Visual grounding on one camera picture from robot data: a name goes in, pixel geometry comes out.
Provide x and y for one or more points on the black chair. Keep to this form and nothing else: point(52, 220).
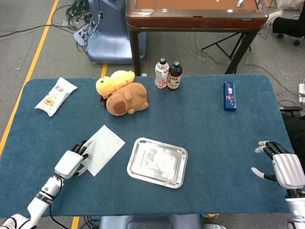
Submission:
point(296, 133)

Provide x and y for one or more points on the black tripod stand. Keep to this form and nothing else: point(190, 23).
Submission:
point(226, 46)

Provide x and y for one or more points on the brown capybara plush toy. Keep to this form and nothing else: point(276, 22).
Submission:
point(128, 97)

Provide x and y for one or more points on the brown mahjong table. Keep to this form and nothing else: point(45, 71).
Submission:
point(195, 20)

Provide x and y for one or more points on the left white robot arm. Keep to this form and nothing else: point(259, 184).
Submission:
point(40, 202)

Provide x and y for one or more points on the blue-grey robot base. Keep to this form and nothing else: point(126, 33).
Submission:
point(112, 40)

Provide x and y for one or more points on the dark tea bottle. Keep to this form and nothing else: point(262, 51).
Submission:
point(174, 78)

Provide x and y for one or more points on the yellow duck plush toy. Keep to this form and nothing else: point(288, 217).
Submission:
point(107, 84)

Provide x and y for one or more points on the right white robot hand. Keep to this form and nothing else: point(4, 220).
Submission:
point(287, 167)

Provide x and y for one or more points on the dark purple grape bunch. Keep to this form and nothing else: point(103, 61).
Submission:
point(103, 101)

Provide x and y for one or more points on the seated person in black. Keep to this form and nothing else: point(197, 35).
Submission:
point(289, 26)

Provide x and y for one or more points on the silver metal tray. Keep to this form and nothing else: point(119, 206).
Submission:
point(157, 162)

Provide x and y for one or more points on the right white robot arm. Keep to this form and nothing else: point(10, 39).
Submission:
point(296, 207)

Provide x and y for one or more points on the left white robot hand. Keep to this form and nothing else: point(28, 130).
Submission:
point(69, 162)

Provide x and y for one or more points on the single blue-white mahjong tile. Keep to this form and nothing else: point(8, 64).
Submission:
point(240, 3)

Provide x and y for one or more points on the white snack bag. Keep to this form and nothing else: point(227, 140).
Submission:
point(56, 96)

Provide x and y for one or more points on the blue rectangular box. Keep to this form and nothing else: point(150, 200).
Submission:
point(230, 96)

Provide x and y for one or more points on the clear pink-label water bottle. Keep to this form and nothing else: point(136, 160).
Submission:
point(160, 76)

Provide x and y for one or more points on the grey-blue robot torso base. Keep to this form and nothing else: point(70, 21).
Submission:
point(150, 221)

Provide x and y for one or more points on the white power strip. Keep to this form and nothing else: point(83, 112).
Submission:
point(302, 93)

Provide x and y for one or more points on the white paper towel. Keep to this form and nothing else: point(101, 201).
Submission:
point(103, 148)

